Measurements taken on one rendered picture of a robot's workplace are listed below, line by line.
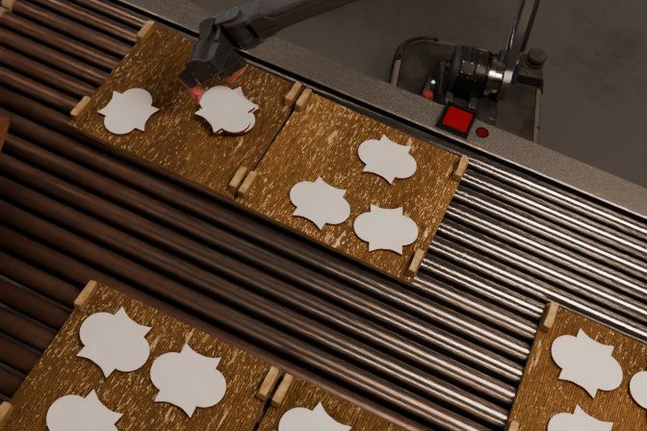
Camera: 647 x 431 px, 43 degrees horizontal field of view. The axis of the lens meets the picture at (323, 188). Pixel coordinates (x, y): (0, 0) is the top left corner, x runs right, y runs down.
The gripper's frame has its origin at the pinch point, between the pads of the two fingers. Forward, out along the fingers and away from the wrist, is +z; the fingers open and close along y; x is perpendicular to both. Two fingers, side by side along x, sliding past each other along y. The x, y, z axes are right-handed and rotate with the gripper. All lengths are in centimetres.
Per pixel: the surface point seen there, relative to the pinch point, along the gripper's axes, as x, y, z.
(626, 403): -106, 15, 4
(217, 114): -4.8, -2.7, 2.1
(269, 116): -10.8, 7.5, 4.8
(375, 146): -32.8, 19.9, 3.5
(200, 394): -52, -45, 4
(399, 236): -52, 7, 4
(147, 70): 17.1, -5.4, 5.2
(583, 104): -32, 160, 96
